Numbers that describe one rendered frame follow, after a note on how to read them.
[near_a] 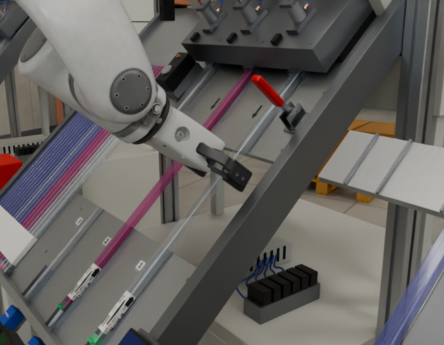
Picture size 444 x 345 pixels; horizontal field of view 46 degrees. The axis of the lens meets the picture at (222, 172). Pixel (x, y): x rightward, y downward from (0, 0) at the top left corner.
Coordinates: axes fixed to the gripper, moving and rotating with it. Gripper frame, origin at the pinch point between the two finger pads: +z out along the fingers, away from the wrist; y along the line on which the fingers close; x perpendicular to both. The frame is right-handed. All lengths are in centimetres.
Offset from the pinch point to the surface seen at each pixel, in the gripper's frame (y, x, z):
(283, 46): -0.1, -20.9, -1.6
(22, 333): 94, 62, 39
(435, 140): -9.2, -25.7, 31.8
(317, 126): -10.1, -11.1, 2.5
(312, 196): 179, -58, 229
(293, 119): -7.1, -10.7, 0.8
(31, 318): 13.8, 32.3, -6.9
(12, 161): 92, 16, 7
